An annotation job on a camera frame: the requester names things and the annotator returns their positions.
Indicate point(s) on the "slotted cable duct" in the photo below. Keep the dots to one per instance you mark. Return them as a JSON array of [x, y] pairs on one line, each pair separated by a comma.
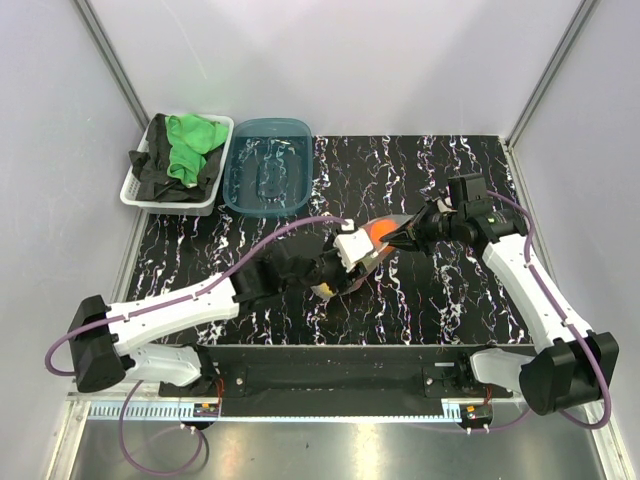
[[192, 412]]

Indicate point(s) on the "white plastic basket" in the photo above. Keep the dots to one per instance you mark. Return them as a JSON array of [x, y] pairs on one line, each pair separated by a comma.
[[131, 185]]

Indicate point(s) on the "black cloth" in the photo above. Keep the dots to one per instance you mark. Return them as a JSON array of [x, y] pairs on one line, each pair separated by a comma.
[[150, 169]]

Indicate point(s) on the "blue translucent plastic tub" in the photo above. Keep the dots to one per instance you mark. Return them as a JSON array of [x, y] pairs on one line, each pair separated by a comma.
[[269, 169]]

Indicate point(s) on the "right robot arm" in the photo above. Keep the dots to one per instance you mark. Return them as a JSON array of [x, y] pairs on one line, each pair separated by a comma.
[[573, 366]]

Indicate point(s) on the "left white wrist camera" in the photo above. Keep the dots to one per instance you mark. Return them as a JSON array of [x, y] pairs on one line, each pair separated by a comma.
[[354, 244]]

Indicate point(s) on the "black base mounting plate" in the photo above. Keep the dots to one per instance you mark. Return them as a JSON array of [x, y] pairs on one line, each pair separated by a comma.
[[336, 382]]

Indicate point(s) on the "left aluminium frame post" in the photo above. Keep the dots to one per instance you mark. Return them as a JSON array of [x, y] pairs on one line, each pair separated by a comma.
[[108, 54]]

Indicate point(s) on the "green cloth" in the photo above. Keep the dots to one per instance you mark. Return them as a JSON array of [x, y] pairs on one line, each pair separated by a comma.
[[196, 144]]

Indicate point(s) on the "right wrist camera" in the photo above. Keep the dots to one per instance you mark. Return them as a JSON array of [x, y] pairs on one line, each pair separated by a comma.
[[443, 202]]

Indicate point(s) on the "yellow fake lemon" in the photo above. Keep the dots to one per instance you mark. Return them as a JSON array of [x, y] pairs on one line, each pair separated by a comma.
[[323, 291]]

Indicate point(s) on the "orange fake fruit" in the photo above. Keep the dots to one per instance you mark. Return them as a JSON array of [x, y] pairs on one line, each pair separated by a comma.
[[381, 227]]

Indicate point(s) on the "right aluminium frame post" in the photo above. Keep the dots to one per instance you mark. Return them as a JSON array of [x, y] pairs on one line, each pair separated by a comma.
[[568, 40]]

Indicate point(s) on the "aluminium frame post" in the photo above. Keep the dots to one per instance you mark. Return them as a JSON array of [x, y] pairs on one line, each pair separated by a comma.
[[568, 40], [108, 54]]

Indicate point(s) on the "clear polka dot zip bag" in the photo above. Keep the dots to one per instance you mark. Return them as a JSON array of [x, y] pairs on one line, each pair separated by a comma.
[[382, 248]]

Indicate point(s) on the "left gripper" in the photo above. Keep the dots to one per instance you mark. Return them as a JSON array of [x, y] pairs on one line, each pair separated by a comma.
[[344, 277]]

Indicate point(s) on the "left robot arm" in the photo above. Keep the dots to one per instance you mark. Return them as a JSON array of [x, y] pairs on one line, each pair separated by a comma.
[[112, 343]]

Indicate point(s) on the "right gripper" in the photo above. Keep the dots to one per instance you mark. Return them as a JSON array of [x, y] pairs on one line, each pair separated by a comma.
[[405, 238]]

